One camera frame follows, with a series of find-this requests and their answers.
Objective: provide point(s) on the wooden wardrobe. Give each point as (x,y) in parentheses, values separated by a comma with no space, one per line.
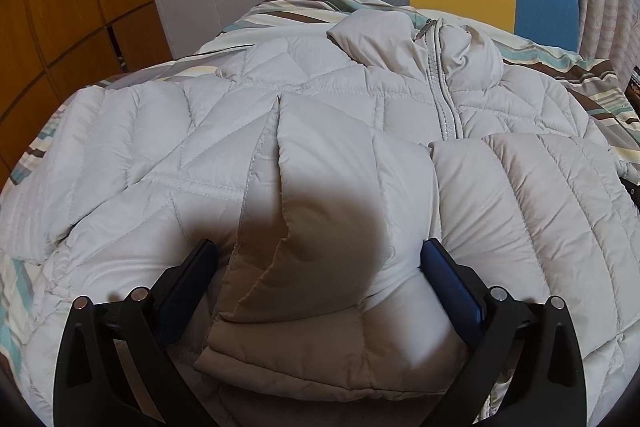
(75,7)

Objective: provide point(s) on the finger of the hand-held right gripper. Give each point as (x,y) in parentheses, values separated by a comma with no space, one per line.
(633,193)

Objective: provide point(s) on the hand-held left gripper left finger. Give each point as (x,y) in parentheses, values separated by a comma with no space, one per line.
(184,294)

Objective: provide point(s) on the white puffer jacket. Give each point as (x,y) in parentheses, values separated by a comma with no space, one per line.
(350,107)

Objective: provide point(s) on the striped bed cover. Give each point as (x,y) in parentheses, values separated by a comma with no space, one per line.
(575,63)

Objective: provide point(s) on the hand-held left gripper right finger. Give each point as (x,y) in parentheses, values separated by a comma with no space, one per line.
(452,287)

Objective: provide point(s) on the dark box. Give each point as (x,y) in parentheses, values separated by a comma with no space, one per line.
(634,88)

